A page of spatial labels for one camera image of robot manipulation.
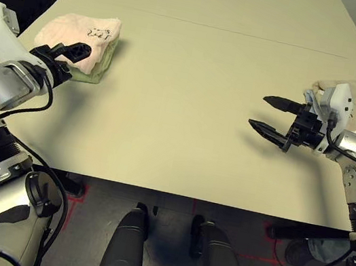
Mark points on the grey right robot leg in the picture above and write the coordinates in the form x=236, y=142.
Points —
x=223, y=265

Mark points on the grey left robot leg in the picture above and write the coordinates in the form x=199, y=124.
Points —
x=125, y=244

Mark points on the grey robot leg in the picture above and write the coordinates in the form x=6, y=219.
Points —
x=125, y=244
x=223, y=265

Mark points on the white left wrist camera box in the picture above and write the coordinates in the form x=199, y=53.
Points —
x=0, y=33

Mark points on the pink towel with white trim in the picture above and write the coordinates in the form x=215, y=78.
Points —
x=77, y=39

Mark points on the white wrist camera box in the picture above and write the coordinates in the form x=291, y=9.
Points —
x=0, y=33
x=337, y=109

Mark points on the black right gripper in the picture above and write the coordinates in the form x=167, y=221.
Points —
x=306, y=129

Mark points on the bystander blue jeans leg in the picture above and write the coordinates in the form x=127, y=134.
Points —
x=323, y=249

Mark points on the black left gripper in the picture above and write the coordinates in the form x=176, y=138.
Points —
x=53, y=66

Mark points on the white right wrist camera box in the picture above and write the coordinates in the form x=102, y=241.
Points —
x=337, y=109

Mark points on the bystander shoe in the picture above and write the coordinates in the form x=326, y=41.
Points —
x=300, y=252

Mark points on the green folded towel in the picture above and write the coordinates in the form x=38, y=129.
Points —
x=100, y=67

